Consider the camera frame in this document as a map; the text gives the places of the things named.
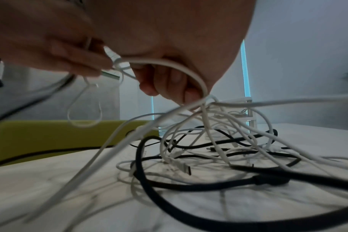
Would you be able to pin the person's right hand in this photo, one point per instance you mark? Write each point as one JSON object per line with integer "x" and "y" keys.
{"x": 174, "y": 29}

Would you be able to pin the person's left hand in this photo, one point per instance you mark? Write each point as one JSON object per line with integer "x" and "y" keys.
{"x": 33, "y": 29}

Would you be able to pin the cyan light strip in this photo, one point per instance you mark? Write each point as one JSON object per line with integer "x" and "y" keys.
{"x": 244, "y": 68}

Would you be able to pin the yellow-green chair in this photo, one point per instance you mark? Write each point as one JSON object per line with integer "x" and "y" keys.
{"x": 33, "y": 136}

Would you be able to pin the white stand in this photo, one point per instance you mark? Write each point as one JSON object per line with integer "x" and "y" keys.
{"x": 252, "y": 117}

